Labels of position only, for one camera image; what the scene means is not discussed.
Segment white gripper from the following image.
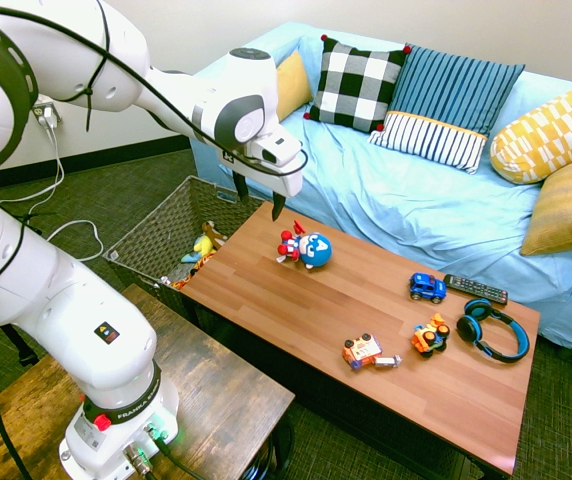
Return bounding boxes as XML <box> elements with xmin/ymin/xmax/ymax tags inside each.
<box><xmin>221</xmin><ymin>142</ymin><xmax>304</xmax><ymax>222</ymax></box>

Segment white power cable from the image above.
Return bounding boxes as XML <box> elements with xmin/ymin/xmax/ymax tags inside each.
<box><xmin>0</xmin><ymin>110</ymin><xmax>105</xmax><ymax>263</ymax></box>

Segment plain yellow pillow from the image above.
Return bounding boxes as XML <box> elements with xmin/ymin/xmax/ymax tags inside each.
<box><xmin>275</xmin><ymin>49</ymin><xmax>314</xmax><ymax>122</ymax></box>

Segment dark rustic wooden stand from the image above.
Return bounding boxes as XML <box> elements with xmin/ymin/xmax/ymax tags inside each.
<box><xmin>0</xmin><ymin>283</ymin><xmax>296</xmax><ymax>480</ymax></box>

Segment blue black headphones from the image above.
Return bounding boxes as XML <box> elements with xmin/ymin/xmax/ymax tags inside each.
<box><xmin>455</xmin><ymin>298</ymin><xmax>531</xmax><ymax>364</ymax></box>

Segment Captain America stuffed toy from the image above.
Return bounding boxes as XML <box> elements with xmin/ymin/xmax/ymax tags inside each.
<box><xmin>275</xmin><ymin>219</ymin><xmax>333</xmax><ymax>271</ymax></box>

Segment yellow blue plush toy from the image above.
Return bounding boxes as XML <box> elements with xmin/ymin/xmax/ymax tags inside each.
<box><xmin>180</xmin><ymin>234</ymin><xmax>216</xmax><ymax>265</ymax></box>

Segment blue toy car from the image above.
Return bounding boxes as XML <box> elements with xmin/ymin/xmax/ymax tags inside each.
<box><xmin>408</xmin><ymin>272</ymin><xmax>448</xmax><ymax>305</ymax></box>

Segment black remote control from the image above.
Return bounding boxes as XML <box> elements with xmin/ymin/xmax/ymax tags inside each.
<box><xmin>442</xmin><ymin>273</ymin><xmax>510</xmax><ymax>306</ymax></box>

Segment light blue covered sofa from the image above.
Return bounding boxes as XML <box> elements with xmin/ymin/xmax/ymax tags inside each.
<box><xmin>190</xmin><ymin>21</ymin><xmax>572</xmax><ymax>357</ymax></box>

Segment yellow white patterned pillow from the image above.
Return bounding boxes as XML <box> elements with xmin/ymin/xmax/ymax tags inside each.
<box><xmin>489</xmin><ymin>73</ymin><xmax>572</xmax><ymax>186</ymax></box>

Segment wall power outlet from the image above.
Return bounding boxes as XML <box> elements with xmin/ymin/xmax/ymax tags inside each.
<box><xmin>32</xmin><ymin>101</ymin><xmax>62</xmax><ymax>126</ymax></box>

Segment orange toy construction truck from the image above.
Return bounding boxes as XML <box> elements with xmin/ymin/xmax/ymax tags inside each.
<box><xmin>411</xmin><ymin>313</ymin><xmax>452</xmax><ymax>358</ymax></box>

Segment yellow ribbed pillow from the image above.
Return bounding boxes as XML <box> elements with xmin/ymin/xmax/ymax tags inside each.
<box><xmin>519</xmin><ymin>150</ymin><xmax>572</xmax><ymax>257</ymax></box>

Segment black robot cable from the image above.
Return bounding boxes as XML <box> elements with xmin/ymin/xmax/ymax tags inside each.
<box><xmin>0</xmin><ymin>0</ymin><xmax>310</xmax><ymax>480</ymax></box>

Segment orange patterned plush toy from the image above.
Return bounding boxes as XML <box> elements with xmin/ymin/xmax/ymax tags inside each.
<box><xmin>170</xmin><ymin>252</ymin><xmax>217</xmax><ymax>291</ymax></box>

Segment orange white toy truck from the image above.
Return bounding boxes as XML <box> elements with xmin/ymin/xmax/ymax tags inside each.
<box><xmin>341</xmin><ymin>331</ymin><xmax>403</xmax><ymax>372</ymax></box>

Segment brown plush toy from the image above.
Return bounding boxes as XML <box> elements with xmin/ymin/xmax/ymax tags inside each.
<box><xmin>201</xmin><ymin>220</ymin><xmax>229</xmax><ymax>247</ymax></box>

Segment grey woven basket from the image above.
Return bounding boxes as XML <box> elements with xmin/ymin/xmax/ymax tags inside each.
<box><xmin>102</xmin><ymin>175</ymin><xmax>268</xmax><ymax>321</ymax></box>

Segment brown wooden coffee table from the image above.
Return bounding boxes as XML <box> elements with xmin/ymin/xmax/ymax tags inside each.
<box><xmin>180</xmin><ymin>201</ymin><xmax>542</xmax><ymax>477</ymax></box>

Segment blue striped pillow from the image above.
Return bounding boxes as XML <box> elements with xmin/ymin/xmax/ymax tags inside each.
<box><xmin>368</xmin><ymin>44</ymin><xmax>526</xmax><ymax>175</ymax></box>

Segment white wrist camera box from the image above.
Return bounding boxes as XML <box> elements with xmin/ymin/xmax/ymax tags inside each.
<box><xmin>250</xmin><ymin>123</ymin><xmax>304</xmax><ymax>167</ymax></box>

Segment black white checkered pillow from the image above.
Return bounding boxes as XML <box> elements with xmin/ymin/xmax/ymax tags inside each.
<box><xmin>303</xmin><ymin>34</ymin><xmax>413</xmax><ymax>134</ymax></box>

